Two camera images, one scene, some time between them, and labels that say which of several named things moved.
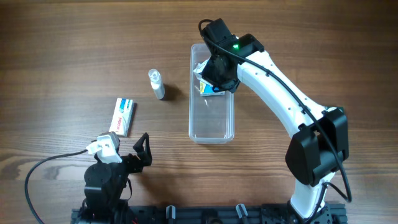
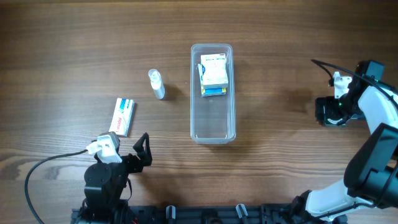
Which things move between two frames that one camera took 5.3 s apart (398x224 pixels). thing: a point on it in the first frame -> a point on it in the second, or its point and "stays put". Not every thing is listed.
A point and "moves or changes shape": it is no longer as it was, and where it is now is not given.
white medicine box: (199, 68) moves or changes shape
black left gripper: (134, 158) stays put
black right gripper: (216, 78) -> (325, 111)
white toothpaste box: (122, 117) stays put
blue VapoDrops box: (206, 89) stays put
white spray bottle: (157, 83) stays put
